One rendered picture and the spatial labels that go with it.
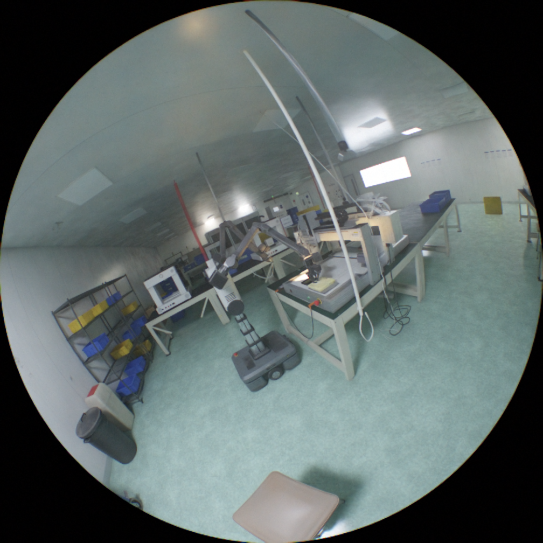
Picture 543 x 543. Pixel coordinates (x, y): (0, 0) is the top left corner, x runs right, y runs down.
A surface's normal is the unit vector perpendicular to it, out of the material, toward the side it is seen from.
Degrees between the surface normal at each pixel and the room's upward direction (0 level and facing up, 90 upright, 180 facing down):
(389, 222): 90
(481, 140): 90
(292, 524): 2
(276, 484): 5
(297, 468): 0
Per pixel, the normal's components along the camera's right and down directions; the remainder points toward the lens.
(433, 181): -0.84, 0.45
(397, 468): -0.37, -0.89
